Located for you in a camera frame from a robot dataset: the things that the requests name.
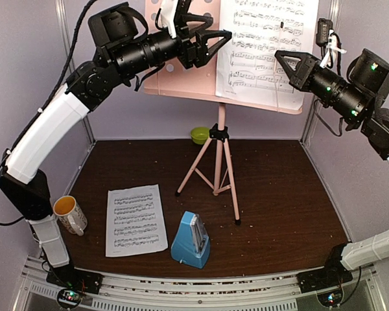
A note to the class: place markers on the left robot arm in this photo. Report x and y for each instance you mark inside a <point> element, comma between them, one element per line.
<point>127,53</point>

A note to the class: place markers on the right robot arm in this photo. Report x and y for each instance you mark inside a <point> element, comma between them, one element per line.
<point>358,99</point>

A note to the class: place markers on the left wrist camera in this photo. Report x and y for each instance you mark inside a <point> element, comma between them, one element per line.
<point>174,15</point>

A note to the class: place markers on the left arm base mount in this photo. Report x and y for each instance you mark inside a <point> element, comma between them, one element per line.
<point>83,281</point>

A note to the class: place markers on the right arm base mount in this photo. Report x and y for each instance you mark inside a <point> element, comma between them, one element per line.
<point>320,279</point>

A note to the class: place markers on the sheet music page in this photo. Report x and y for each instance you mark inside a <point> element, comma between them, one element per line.
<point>247,70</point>
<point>135,223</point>

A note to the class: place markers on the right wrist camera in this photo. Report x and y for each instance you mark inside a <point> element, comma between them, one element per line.
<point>329,43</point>

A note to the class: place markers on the patterned mug yellow inside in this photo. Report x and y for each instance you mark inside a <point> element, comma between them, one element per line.
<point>69,213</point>

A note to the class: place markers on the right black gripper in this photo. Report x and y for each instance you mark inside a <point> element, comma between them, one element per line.
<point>301,76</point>

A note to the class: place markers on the green bowl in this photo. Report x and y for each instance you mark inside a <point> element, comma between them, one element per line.
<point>199,135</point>

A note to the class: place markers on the blue metronome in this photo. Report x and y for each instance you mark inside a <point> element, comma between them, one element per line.
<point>191,245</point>

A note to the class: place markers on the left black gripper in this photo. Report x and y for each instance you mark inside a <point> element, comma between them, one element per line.
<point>200,53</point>

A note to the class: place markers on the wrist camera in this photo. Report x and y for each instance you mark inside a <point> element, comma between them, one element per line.
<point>174,15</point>
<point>329,43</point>

